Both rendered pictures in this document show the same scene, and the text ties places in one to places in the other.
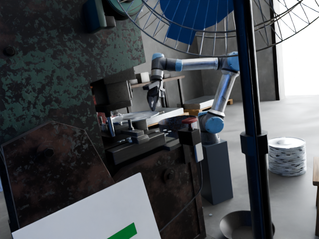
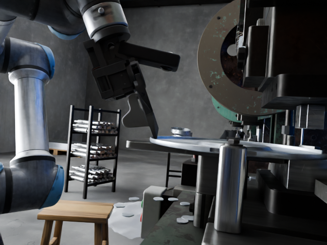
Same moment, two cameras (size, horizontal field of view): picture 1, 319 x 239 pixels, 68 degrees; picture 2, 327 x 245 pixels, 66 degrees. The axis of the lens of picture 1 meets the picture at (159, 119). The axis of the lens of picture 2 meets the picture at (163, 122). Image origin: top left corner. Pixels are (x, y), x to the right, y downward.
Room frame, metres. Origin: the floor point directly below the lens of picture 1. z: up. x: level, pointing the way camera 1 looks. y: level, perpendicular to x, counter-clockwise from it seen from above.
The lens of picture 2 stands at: (1.68, 0.42, 0.81)
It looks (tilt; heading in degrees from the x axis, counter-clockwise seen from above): 1 degrees up; 233
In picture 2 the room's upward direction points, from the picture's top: 4 degrees clockwise
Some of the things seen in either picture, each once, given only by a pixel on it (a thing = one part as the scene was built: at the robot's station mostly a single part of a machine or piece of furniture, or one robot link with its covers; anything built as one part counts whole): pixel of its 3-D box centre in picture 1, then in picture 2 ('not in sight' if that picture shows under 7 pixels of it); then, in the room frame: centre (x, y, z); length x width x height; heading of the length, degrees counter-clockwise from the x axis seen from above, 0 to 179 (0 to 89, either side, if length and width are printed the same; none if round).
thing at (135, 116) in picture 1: (133, 116); (232, 145); (1.31, 0.14, 0.78); 0.29 x 0.29 x 0.01
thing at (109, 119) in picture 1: (110, 122); not in sight; (1.13, 0.24, 0.81); 0.02 x 0.02 x 0.14
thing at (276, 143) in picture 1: (285, 142); not in sight; (1.91, -1.03, 0.25); 0.29 x 0.29 x 0.01
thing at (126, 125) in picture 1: (116, 126); (308, 168); (1.24, 0.24, 0.76); 0.15 x 0.09 x 0.05; 38
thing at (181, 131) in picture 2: not in sight; (182, 156); (-0.69, -2.21, 0.40); 0.45 x 0.40 x 0.79; 50
